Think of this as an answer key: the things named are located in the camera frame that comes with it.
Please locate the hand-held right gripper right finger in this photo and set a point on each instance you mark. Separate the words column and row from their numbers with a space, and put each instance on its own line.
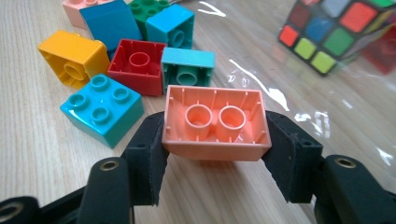
column 292, row 161

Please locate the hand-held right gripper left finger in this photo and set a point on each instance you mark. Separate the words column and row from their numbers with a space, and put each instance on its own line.
column 146, row 165

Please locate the clear bag with white trim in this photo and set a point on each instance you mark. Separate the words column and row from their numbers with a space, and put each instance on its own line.
column 280, row 93

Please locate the teal building block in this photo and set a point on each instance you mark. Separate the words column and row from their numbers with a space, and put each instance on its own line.
column 186, row 57
column 102, row 109
column 165, row 21

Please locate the long salmon pink building block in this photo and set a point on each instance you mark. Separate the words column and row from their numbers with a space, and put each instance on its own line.
column 218, row 151

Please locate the colourful puzzle cube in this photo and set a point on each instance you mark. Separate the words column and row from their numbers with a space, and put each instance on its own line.
column 337, row 42

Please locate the yellow building block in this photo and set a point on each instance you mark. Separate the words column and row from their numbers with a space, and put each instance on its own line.
column 71, row 49

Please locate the blue building block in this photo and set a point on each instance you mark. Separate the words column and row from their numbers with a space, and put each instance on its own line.
column 109, row 25

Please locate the green building block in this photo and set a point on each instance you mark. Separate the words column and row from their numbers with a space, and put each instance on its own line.
column 140, row 12

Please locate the pale pink building block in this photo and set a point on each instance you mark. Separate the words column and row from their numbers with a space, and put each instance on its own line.
column 73, row 12

